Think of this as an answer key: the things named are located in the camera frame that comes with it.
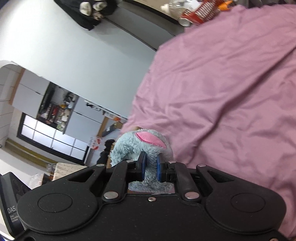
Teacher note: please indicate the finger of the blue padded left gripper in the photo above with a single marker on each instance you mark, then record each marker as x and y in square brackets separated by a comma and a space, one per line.
[121, 175]

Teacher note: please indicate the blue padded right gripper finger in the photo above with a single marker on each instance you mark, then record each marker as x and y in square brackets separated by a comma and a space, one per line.
[178, 174]

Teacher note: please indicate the fluffy light blue plush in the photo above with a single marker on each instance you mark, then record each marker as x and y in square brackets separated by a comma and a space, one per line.
[131, 144]

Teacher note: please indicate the black plush on floor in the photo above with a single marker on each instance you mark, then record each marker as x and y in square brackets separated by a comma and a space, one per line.
[104, 155]

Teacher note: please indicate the white dotted storage box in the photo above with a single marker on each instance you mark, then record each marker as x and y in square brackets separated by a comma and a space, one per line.
[64, 169]

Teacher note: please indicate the pink bed sheet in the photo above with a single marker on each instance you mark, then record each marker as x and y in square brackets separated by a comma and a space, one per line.
[223, 94]

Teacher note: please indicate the black handheld device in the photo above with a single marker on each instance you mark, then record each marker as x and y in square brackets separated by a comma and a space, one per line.
[12, 189]

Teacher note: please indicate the red plastic basket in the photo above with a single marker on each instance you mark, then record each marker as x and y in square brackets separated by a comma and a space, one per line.
[197, 12]

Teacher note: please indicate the clear plastic bottle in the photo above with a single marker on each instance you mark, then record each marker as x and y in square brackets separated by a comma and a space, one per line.
[176, 8]

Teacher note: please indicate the black jacket hanging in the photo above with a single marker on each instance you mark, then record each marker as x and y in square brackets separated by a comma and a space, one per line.
[87, 14]

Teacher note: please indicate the orange small box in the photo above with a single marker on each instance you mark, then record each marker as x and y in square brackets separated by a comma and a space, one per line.
[226, 5]

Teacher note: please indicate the open wall shelf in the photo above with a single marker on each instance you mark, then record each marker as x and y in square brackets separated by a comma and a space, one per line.
[56, 107]

